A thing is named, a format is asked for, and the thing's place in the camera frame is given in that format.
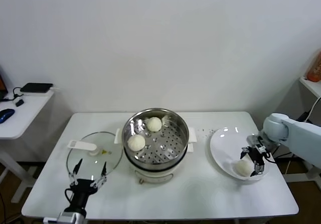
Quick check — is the blue computer mouse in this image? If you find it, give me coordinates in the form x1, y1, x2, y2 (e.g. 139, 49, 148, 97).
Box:
0, 108, 16, 124

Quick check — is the black flat hard drive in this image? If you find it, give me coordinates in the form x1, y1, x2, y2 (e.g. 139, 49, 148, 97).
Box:
20, 82, 54, 93

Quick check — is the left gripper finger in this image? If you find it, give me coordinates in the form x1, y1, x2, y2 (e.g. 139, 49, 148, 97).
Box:
69, 158, 83, 186
90, 161, 108, 187

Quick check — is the white steamed baozi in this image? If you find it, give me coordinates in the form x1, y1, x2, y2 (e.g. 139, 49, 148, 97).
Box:
127, 135, 146, 151
234, 160, 252, 178
146, 117, 163, 133

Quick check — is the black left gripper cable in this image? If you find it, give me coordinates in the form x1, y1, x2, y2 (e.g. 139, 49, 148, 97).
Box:
64, 188, 75, 202

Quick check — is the white round plate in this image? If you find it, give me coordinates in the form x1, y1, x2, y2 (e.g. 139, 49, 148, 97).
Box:
209, 127, 272, 182

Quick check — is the orange plastic bottle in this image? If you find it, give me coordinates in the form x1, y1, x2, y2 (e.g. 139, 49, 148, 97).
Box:
306, 48, 321, 83

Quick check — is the cream electric cooking pot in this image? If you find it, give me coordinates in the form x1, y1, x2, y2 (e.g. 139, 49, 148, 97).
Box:
124, 143, 194, 185

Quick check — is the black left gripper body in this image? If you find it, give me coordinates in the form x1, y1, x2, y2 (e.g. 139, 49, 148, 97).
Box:
64, 178, 99, 212

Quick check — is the thin black desk cable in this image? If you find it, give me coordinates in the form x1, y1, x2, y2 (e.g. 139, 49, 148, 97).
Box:
0, 86, 25, 102

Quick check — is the laptop with orange screen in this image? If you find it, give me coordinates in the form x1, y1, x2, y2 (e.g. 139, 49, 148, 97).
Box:
0, 64, 9, 101

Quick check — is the stainless steel steamer basket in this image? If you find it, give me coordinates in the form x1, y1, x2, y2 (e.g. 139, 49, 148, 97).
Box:
114, 107, 198, 171

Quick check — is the glass lid with white handle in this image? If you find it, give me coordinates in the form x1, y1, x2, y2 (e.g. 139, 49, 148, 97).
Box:
66, 131, 123, 182

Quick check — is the white side desk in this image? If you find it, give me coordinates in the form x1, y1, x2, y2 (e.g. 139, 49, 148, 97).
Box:
0, 89, 56, 204

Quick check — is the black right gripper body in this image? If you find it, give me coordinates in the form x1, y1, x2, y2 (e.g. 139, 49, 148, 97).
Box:
247, 143, 271, 165

